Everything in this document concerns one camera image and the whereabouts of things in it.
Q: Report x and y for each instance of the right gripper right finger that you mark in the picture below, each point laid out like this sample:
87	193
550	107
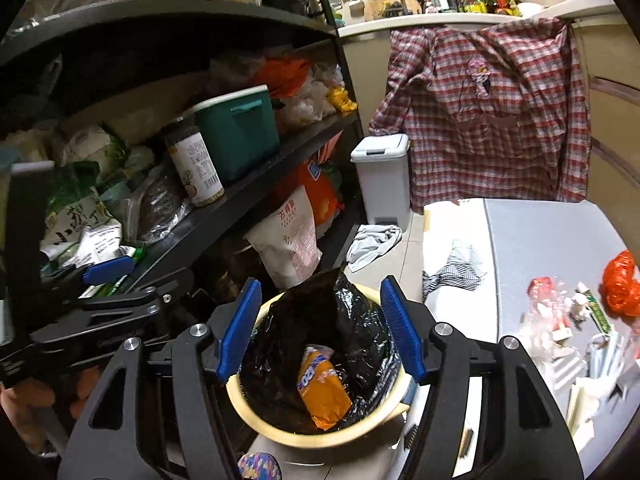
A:
521	434

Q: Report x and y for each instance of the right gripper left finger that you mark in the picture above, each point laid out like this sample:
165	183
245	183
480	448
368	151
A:
158	415

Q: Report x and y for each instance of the orange red plastic bag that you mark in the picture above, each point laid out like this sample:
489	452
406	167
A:
621	288

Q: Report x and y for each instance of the orange snack bag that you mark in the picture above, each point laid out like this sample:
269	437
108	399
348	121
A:
320	388

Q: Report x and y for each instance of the yellow trash bin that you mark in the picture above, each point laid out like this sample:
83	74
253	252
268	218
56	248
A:
394	404

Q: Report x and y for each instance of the black trash bag liner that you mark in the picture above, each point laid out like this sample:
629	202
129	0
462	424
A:
327	311

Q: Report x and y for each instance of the left hand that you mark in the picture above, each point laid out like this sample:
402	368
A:
21	402

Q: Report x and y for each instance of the white paper scrap pile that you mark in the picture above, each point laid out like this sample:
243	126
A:
578	350

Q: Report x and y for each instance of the white labelled jar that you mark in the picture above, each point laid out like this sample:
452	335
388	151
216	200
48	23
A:
195	167

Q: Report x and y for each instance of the checkered cloth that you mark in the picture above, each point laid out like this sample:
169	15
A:
462	270

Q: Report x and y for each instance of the white pink rice bag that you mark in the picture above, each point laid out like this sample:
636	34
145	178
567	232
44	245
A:
286	241

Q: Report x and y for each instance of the green plastic storage box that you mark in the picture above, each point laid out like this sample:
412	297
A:
238	129

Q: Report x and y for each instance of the orange bag on shelf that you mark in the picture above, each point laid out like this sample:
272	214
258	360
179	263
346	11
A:
321	193

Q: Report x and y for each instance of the grey rag on floor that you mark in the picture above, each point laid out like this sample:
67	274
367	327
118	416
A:
371	241

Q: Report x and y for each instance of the white pedal bin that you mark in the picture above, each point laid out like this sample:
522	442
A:
382	166

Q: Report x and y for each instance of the red plaid shirt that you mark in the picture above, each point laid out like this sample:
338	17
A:
499	112

